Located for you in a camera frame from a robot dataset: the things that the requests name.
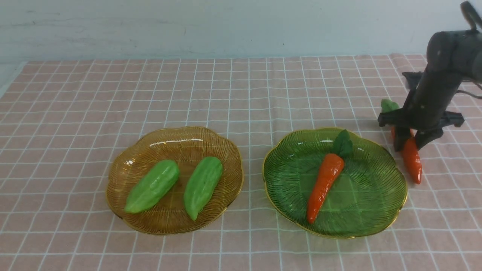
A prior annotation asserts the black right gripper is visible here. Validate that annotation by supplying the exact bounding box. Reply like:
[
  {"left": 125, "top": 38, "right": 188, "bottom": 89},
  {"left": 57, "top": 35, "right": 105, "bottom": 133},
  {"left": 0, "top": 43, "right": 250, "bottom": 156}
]
[{"left": 378, "top": 71, "right": 465, "bottom": 152}]

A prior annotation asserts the orange toy carrot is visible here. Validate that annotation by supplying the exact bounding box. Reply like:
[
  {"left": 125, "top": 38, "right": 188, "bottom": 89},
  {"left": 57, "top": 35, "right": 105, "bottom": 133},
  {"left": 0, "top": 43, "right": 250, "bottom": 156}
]
[
  {"left": 381, "top": 99, "right": 422, "bottom": 184},
  {"left": 306, "top": 130, "right": 353, "bottom": 224}
]

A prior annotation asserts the green toy cucumber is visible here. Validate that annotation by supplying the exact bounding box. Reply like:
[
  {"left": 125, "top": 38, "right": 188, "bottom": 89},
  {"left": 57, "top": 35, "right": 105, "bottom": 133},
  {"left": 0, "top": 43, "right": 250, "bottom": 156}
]
[
  {"left": 124, "top": 160, "right": 180, "bottom": 214},
  {"left": 183, "top": 157, "right": 223, "bottom": 221}
]

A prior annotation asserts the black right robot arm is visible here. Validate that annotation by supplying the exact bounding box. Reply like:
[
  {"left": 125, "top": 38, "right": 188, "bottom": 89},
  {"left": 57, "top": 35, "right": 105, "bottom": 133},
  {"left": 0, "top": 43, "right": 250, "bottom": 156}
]
[{"left": 377, "top": 1, "right": 482, "bottom": 152}]

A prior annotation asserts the green glass plate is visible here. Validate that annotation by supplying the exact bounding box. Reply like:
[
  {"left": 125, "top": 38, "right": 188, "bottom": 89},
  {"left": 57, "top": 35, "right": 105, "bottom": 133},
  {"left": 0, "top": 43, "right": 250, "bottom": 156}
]
[{"left": 262, "top": 127, "right": 408, "bottom": 239}]

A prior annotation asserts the amber glass plate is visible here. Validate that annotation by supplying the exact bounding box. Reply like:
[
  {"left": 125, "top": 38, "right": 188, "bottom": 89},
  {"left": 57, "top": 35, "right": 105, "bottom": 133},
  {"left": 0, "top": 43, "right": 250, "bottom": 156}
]
[{"left": 105, "top": 126, "right": 244, "bottom": 235}]

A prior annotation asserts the pink checkered tablecloth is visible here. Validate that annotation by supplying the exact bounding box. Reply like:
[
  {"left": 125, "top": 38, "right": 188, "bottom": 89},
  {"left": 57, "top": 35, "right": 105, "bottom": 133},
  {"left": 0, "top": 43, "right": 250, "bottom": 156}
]
[{"left": 0, "top": 54, "right": 482, "bottom": 271}]

